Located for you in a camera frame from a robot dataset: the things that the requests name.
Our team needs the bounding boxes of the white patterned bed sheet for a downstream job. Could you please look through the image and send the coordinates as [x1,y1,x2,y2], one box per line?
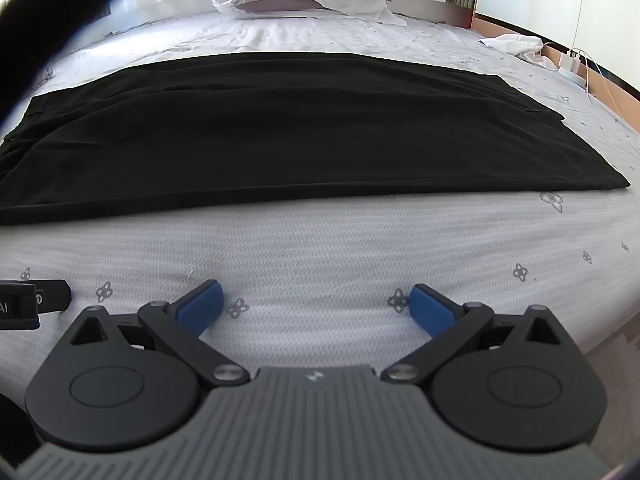
[0,10,640,411]

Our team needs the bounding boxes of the wooden bed frame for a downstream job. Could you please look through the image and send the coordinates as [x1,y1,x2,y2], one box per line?
[390,0,640,111]

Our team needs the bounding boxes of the white charger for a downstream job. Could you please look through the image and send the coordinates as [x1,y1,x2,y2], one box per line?
[559,50,587,74]

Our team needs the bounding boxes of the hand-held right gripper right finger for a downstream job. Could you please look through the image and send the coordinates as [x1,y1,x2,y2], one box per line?
[381,284,576,386]

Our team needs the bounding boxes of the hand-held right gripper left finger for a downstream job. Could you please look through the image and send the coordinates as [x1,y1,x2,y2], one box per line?
[60,280,250,388]

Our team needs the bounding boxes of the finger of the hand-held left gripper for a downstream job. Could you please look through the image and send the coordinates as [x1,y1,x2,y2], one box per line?
[35,280,72,313]

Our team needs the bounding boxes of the white charging cable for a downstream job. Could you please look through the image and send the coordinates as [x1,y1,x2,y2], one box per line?
[574,0,617,111]

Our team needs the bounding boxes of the white pillow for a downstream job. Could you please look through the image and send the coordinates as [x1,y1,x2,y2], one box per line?
[212,0,407,27]

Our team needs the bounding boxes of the mauve pillow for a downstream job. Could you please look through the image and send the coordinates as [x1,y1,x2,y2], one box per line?
[234,0,326,17]

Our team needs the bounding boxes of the black pants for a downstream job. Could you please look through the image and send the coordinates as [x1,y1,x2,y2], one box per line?
[0,52,631,227]

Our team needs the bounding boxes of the white crumpled cloth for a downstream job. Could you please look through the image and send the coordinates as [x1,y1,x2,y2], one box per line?
[480,34,557,69]

